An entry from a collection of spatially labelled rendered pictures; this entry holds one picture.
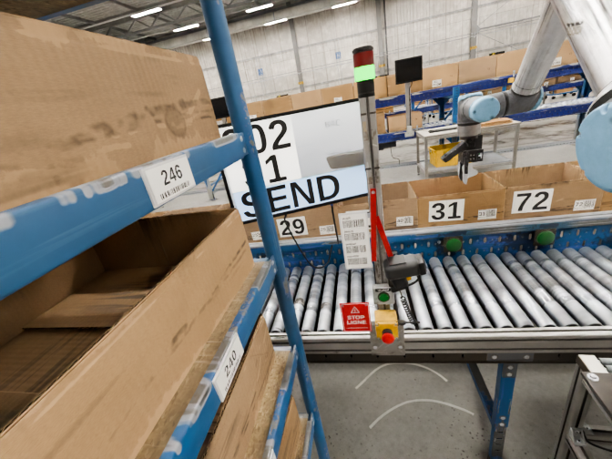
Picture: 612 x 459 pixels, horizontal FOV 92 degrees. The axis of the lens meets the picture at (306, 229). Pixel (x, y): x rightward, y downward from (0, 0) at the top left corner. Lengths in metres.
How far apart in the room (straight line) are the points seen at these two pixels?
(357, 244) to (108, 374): 0.77
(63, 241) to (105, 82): 0.14
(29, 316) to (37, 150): 0.39
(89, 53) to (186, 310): 0.23
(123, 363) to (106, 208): 0.12
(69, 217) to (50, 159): 0.05
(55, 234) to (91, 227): 0.02
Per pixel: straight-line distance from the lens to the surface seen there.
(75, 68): 0.27
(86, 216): 0.21
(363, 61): 0.83
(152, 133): 0.32
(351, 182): 0.97
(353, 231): 0.91
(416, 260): 0.92
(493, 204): 1.65
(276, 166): 0.91
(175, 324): 0.32
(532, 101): 1.42
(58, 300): 0.61
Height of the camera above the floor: 1.57
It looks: 23 degrees down
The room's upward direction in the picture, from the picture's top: 11 degrees counter-clockwise
